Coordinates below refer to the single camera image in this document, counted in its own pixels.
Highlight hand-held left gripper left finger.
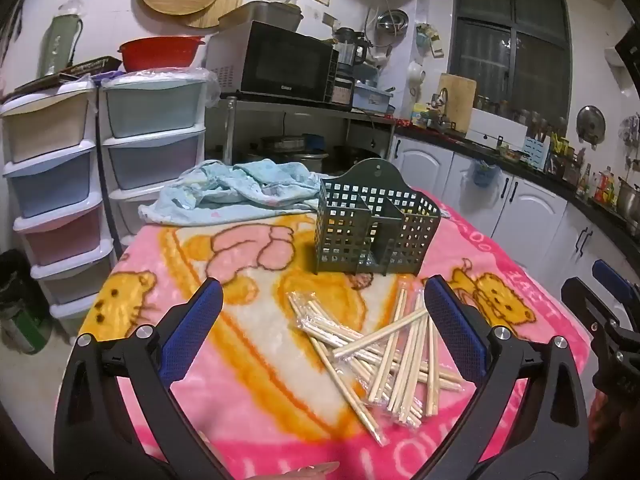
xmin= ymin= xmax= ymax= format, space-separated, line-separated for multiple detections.
xmin=52 ymin=277 xmax=236 ymax=480

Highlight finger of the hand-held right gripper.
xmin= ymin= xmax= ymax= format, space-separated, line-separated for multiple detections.
xmin=591 ymin=259 xmax=640 ymax=306
xmin=560 ymin=276 xmax=632 ymax=342

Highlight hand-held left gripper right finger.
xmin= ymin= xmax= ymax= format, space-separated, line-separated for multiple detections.
xmin=422 ymin=275 xmax=591 ymax=480

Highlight pile of wooden chopsticks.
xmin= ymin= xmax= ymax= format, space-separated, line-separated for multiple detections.
xmin=287 ymin=282 xmax=463 ymax=447

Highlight green perforated utensil basket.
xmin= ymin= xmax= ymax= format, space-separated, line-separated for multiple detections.
xmin=312 ymin=158 xmax=442 ymax=277

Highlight person's left hand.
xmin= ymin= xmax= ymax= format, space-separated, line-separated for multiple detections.
xmin=295 ymin=462 xmax=342 ymax=480

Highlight pink printed blanket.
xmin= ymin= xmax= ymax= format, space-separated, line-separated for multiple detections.
xmin=82 ymin=195 xmax=608 ymax=480

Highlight tall steel stockpot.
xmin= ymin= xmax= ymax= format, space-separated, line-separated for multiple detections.
xmin=616 ymin=177 xmax=640 ymax=221

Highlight row of condiment bottles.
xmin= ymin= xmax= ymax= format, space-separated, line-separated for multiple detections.
xmin=575 ymin=162 xmax=618 ymax=206

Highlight white kitchen cabinets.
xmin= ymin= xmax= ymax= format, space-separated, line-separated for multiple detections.
xmin=390 ymin=132 xmax=640 ymax=321

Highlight black countertop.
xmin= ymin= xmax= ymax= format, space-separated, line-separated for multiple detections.
xmin=395 ymin=122 xmax=640 ymax=241

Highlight blue perforated holder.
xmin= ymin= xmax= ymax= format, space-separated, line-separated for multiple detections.
xmin=522 ymin=136 xmax=551 ymax=166

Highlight blue hanging plastic bag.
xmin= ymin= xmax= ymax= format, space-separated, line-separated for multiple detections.
xmin=470 ymin=157 xmax=501 ymax=188

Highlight light blue crumpled cloth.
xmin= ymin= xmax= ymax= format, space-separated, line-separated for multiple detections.
xmin=137 ymin=158 xmax=333 ymax=226

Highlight dark trash bin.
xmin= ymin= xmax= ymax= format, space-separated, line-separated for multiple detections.
xmin=0 ymin=250 xmax=53 ymax=356

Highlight row of spice jars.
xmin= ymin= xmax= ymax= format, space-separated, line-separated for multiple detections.
xmin=472 ymin=94 xmax=568 ymax=133

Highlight steel cooking pot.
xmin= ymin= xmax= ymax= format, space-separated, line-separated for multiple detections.
xmin=295 ymin=150 xmax=331 ymax=173

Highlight pastel plastic drawer tower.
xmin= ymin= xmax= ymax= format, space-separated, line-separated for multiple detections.
xmin=97 ymin=67 xmax=208 ymax=261
xmin=0 ymin=80 xmax=118 ymax=333

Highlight metal sink faucet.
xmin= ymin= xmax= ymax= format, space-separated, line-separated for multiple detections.
xmin=430 ymin=87 xmax=451 ymax=126

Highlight black range hood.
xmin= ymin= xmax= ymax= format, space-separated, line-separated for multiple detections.
xmin=605 ymin=25 xmax=640 ymax=111

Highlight rectangular wooden cutting board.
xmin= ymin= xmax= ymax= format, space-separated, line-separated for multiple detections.
xmin=437 ymin=73 xmax=477 ymax=133

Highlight light blue dish box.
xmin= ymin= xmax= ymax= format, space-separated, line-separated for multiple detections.
xmin=350 ymin=82 xmax=396 ymax=116

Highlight metal shelf rack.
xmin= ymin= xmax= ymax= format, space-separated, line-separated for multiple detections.
xmin=205 ymin=95 xmax=398 ymax=181

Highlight white hanging bowl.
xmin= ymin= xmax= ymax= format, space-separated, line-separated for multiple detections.
xmin=407 ymin=60 xmax=427 ymax=98

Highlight dark framed window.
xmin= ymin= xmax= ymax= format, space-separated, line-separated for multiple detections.
xmin=447 ymin=0 xmax=573 ymax=126

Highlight red plastic colander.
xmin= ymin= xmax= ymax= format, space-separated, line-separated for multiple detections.
xmin=117 ymin=36 xmax=207 ymax=73

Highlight hanging paper packets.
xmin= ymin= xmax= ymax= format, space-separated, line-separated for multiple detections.
xmin=416 ymin=22 xmax=446 ymax=58

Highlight black microwave oven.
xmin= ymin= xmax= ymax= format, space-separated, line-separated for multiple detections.
xmin=206 ymin=20 xmax=341 ymax=107

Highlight black blender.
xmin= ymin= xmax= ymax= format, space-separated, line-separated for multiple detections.
xmin=332 ymin=26 xmax=371 ymax=106

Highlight dark flat tray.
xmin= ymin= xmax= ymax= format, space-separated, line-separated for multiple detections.
xmin=12 ymin=56 xmax=123 ymax=95

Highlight hanging steel bowl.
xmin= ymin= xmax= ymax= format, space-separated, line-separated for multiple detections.
xmin=375 ymin=9 xmax=410 ymax=43

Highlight grey metal baking pan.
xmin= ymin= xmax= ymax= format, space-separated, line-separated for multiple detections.
xmin=217 ymin=1 xmax=305 ymax=36

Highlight wall-hung steel pot lid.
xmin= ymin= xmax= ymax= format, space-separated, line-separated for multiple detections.
xmin=575 ymin=105 xmax=607 ymax=150

